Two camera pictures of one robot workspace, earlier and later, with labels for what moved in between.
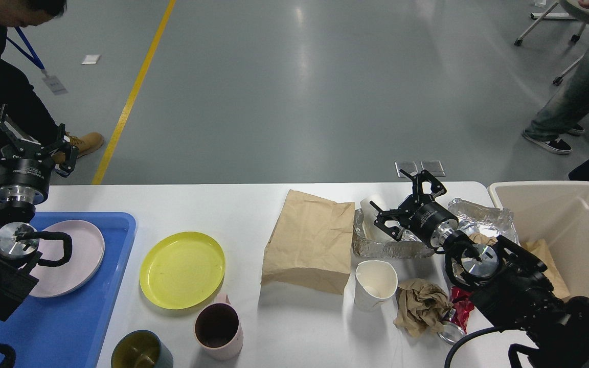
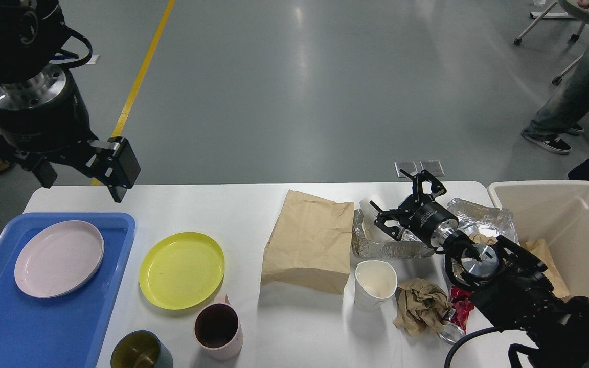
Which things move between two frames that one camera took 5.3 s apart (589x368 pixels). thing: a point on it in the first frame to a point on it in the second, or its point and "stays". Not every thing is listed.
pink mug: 218,330 stays
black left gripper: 21,175 to 46,114
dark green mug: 141,349 stays
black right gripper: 420,212 stays
